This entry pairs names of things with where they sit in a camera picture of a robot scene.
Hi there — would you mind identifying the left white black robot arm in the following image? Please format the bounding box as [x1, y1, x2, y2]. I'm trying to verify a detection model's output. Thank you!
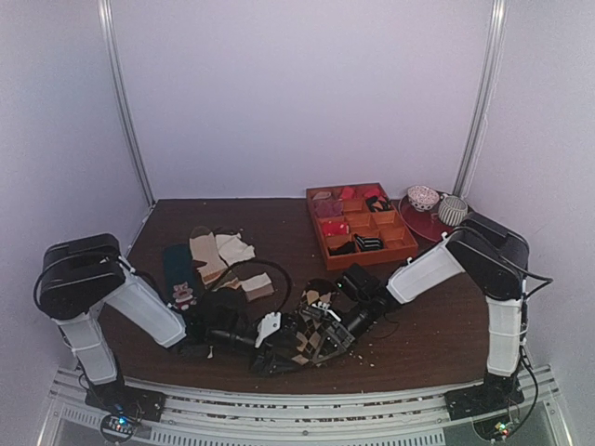
[33, 233, 300, 413]

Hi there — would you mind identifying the striped beige brown sock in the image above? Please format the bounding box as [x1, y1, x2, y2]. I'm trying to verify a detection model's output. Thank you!
[189, 226, 274, 302]

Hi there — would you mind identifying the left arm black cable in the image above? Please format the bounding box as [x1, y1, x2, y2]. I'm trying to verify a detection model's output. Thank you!
[199, 258, 293, 317]

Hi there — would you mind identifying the dark teal cartoon sock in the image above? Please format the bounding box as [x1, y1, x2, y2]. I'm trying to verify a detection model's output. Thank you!
[163, 244, 199, 311]

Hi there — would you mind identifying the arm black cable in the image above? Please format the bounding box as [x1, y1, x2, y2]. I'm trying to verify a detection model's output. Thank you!
[199, 258, 293, 317]
[506, 264, 555, 438]

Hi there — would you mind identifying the purple rolled sock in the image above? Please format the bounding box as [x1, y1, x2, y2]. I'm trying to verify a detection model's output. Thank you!
[313, 200, 343, 218]

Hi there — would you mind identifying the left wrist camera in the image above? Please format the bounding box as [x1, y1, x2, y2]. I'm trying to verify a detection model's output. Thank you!
[199, 287, 249, 333]

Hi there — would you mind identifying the dotted white bowl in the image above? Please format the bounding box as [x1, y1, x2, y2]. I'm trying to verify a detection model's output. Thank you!
[407, 185, 441, 212]

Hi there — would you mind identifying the aluminium frame post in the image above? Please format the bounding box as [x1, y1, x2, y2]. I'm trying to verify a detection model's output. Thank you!
[97, 0, 156, 208]
[453, 0, 508, 199]

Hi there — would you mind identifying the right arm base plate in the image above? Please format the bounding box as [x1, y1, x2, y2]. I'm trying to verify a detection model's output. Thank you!
[444, 374, 524, 421]

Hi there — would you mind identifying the striped white cup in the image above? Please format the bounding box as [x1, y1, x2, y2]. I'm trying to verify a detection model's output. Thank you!
[438, 194, 469, 227]

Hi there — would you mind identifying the aluminium front rail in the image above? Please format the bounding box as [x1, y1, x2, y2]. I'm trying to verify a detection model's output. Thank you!
[33, 366, 576, 445]

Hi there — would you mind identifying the wooden compartment tray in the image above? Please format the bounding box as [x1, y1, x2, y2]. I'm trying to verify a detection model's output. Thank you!
[306, 183, 418, 270]

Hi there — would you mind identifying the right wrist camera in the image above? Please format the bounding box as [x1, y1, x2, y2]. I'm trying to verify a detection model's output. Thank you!
[336, 263, 382, 303]

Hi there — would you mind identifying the right aluminium frame post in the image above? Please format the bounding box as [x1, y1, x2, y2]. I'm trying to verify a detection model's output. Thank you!
[453, 0, 508, 199]

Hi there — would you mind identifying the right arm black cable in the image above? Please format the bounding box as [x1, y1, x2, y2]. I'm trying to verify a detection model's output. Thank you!
[506, 264, 555, 438]

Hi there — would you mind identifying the black red rolled sock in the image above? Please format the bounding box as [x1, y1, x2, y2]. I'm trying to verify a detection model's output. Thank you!
[365, 195, 392, 213]

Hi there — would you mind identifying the left aluminium frame post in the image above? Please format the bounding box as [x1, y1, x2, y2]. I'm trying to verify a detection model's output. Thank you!
[97, 0, 156, 208]

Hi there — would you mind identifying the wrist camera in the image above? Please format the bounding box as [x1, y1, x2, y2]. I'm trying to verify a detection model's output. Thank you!
[199, 287, 249, 333]
[336, 263, 382, 303]

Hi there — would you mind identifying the black white striped rolled sock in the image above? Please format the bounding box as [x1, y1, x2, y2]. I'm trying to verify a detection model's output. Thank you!
[353, 234, 385, 252]

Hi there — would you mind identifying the red round plate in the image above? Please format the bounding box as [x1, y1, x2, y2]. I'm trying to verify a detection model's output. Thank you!
[397, 191, 454, 242]

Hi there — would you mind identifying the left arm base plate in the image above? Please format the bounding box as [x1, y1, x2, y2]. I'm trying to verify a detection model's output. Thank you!
[85, 381, 166, 422]

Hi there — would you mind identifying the brown argyle sock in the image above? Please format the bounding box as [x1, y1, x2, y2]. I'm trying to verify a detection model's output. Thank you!
[291, 279, 337, 366]

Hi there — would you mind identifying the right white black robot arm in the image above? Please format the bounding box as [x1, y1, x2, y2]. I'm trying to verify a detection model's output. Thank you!
[298, 213, 529, 411]

